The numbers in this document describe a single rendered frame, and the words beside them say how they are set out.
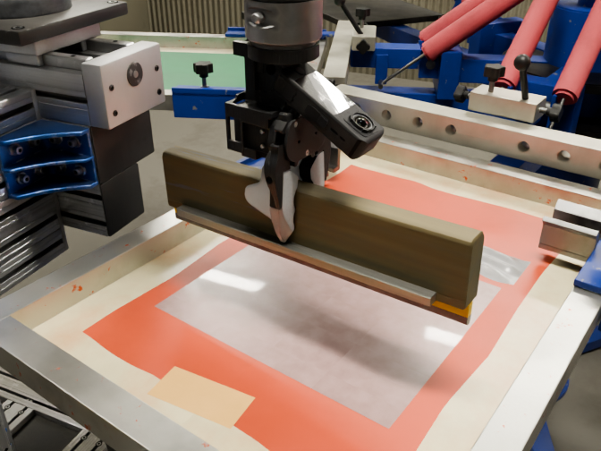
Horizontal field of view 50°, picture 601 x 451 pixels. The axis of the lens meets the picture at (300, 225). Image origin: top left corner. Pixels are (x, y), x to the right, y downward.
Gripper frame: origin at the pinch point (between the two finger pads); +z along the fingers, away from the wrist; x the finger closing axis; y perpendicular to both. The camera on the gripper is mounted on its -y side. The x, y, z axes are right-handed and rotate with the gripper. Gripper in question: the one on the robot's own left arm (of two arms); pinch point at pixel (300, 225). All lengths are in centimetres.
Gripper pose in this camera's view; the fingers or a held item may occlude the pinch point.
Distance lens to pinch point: 71.3
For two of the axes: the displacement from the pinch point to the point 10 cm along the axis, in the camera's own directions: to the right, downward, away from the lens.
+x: -5.9, 4.0, -7.0
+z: 0.0, 8.7, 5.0
